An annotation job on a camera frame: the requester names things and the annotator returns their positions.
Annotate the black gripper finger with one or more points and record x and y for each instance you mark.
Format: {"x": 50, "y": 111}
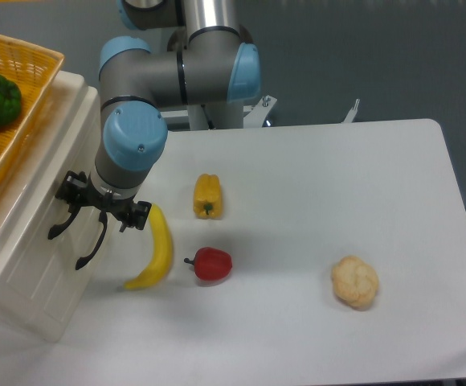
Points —
{"x": 135, "y": 215}
{"x": 72, "y": 189}

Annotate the beige cauliflower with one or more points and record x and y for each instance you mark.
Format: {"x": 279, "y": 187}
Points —
{"x": 355, "y": 282}

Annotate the yellow banana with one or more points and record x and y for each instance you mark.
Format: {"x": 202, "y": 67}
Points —
{"x": 162, "y": 256}

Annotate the red bell pepper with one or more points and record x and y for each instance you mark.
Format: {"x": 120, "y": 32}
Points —
{"x": 211, "y": 264}

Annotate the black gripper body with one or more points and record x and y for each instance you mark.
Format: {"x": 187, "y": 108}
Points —
{"x": 110, "y": 201}

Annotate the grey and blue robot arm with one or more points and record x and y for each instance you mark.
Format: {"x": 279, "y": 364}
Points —
{"x": 213, "y": 68}

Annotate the white metal mounting bracket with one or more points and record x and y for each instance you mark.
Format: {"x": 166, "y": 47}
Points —
{"x": 253, "y": 115}

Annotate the white drawer cabinet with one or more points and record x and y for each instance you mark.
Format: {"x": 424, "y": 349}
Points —
{"x": 36, "y": 225}

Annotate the yellow bell pepper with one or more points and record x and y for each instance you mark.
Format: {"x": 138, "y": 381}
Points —
{"x": 208, "y": 198}

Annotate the black top drawer handle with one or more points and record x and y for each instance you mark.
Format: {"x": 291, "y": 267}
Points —
{"x": 57, "y": 229}

